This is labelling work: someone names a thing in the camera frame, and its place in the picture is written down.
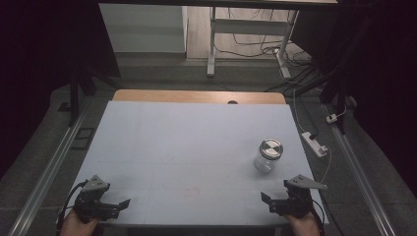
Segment person's left hand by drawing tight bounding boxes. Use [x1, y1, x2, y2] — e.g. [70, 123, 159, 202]
[59, 209, 100, 236]

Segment thin white cable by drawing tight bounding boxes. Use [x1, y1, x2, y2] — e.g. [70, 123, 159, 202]
[292, 88, 333, 185]

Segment clear glass jar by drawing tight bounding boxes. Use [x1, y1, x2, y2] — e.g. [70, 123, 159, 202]
[253, 150, 282, 174]

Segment white power strip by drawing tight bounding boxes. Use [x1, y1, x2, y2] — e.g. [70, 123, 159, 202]
[301, 131, 329, 158]

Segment person's right hand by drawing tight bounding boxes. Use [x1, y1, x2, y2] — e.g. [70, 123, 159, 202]
[283, 211, 322, 236]

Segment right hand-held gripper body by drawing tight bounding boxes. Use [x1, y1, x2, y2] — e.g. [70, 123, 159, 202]
[282, 174, 328, 220]

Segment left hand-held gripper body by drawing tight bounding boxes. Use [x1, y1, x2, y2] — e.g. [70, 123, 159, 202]
[72, 174, 114, 224]

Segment black metal stand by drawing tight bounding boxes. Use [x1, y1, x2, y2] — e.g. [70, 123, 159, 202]
[58, 64, 123, 128]
[318, 13, 377, 136]

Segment white table cover board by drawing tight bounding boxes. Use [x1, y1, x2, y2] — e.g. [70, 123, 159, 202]
[63, 100, 330, 228]

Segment black floor plate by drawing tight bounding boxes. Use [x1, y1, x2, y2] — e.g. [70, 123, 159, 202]
[70, 127, 96, 151]

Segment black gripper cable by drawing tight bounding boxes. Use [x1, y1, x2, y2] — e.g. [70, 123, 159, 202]
[55, 179, 90, 231]
[308, 198, 329, 228]

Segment silver metal jar lid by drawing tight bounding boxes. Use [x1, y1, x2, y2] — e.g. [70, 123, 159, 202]
[259, 138, 284, 161]

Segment white desk frame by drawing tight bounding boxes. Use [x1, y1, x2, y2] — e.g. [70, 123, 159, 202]
[206, 6, 300, 80]

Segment black floor cables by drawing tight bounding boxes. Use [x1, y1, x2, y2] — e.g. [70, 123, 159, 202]
[213, 9, 317, 93]

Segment aluminium floor rail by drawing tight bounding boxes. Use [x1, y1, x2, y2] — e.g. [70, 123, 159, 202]
[7, 106, 96, 236]
[329, 125, 397, 236]

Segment wooden table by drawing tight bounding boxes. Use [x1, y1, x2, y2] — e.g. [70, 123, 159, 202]
[112, 88, 287, 105]

